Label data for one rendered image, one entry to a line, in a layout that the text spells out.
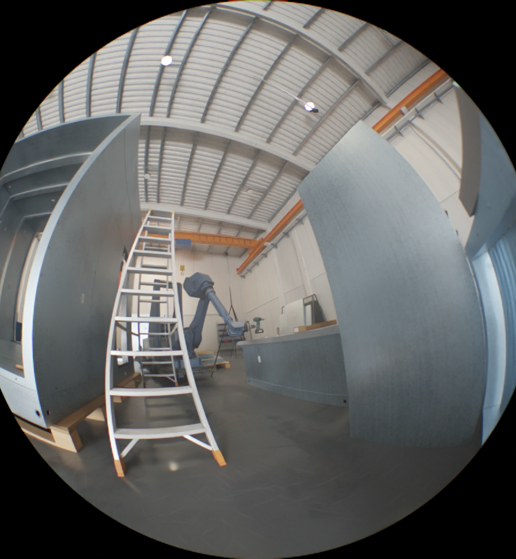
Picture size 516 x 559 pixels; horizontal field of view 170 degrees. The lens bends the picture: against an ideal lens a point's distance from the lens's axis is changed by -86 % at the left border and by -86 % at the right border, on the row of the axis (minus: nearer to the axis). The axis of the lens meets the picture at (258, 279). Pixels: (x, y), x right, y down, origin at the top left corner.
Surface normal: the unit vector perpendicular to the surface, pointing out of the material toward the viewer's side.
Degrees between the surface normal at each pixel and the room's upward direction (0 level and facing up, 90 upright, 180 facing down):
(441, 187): 90
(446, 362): 90
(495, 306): 90
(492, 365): 90
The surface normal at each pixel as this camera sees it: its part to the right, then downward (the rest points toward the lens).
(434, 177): -0.88, -0.03
